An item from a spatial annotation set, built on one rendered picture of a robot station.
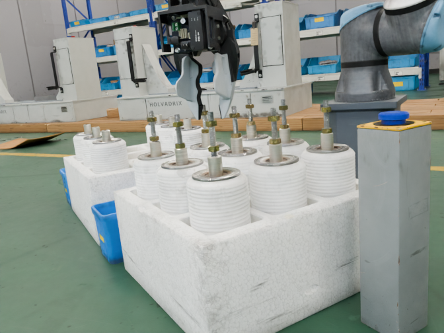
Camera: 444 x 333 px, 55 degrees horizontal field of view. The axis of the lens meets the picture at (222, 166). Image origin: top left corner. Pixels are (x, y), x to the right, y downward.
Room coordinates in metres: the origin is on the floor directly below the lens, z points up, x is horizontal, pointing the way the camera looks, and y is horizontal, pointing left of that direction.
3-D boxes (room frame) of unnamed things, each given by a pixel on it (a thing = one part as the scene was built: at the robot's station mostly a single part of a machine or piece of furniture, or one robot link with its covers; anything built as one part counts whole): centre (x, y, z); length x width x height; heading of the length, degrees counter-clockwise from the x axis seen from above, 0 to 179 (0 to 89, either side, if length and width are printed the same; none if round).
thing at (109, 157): (1.11, 0.30, 0.16); 0.10 x 0.10 x 0.18
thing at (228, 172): (0.63, 0.01, 0.25); 0.08 x 0.08 x 0.01
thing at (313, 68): (5.48, -1.43, 0.36); 0.50 x 0.38 x 0.21; 151
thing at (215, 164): (0.63, 0.01, 0.26); 0.02 x 0.02 x 0.03
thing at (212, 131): (0.63, 0.01, 0.31); 0.01 x 0.01 x 0.08
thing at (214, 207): (0.63, 0.01, 0.16); 0.10 x 0.10 x 0.18
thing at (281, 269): (0.80, -0.03, 0.09); 0.39 x 0.39 x 0.18; 30
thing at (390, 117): (0.58, -0.24, 0.32); 0.04 x 0.04 x 0.02
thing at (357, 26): (1.12, -0.40, 0.47); 0.13 x 0.12 x 0.14; 39
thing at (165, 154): (0.84, 0.13, 0.25); 0.08 x 0.08 x 0.01
